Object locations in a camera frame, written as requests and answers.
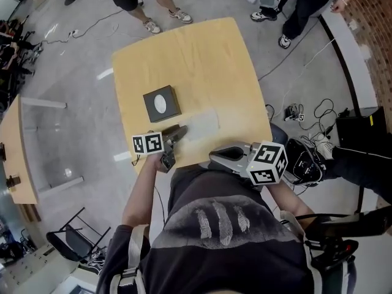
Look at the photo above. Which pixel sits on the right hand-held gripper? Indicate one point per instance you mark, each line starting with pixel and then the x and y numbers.
pixel 266 164

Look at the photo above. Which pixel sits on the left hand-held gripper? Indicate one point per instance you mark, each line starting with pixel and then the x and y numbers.
pixel 147 142

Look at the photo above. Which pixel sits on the white tissue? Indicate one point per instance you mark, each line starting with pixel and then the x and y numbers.
pixel 160 102
pixel 203 124

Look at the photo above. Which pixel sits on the person's right forearm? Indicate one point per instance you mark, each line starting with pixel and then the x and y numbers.
pixel 288 199

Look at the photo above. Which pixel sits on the person's left forearm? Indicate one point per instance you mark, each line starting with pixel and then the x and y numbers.
pixel 141 194

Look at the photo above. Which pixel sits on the black tissue box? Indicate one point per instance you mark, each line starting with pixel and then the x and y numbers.
pixel 171 109

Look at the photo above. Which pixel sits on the open grey pod case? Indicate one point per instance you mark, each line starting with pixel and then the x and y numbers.
pixel 303 161

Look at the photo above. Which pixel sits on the small tagged device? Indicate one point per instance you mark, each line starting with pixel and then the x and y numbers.
pixel 294 113

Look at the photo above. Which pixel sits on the person's black printed t-shirt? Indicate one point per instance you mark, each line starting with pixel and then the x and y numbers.
pixel 214 265

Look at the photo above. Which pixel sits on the black harness rig red button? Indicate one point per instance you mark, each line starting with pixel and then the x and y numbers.
pixel 330 228

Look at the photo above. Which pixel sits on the black box yellow label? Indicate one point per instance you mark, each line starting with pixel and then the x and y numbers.
pixel 358 130

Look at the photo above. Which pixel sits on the white power strip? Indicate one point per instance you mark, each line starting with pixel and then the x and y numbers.
pixel 74 33

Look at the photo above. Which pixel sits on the dark blue patterned bag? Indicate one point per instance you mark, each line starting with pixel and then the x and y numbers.
pixel 96 259

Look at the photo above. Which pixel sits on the black folding chair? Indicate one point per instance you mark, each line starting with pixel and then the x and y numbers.
pixel 73 243

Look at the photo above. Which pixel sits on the wooden desk white legs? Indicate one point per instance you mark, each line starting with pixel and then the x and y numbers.
pixel 15 139

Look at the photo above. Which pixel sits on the small brown desk object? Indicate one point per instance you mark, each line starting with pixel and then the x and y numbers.
pixel 13 181
pixel 2 152

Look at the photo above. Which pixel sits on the white cabinet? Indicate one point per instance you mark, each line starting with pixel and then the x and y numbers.
pixel 39 271

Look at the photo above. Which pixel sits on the square wooden pedestal table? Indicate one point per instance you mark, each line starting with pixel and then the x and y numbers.
pixel 199 66

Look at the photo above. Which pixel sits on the white wall socket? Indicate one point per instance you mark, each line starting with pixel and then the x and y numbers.
pixel 353 24

